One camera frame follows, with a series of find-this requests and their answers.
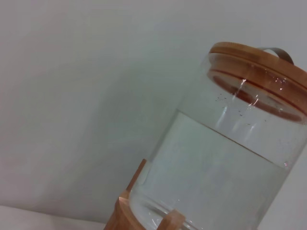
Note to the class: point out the wooden dispenser stand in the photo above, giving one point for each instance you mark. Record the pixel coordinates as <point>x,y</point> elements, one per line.
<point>120,213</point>

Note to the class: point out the round wooden jar lid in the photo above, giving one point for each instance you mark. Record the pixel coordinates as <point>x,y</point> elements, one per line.
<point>259,64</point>

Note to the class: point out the clear glass water dispenser jar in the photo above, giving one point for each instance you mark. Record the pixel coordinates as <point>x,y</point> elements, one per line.
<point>216,167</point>

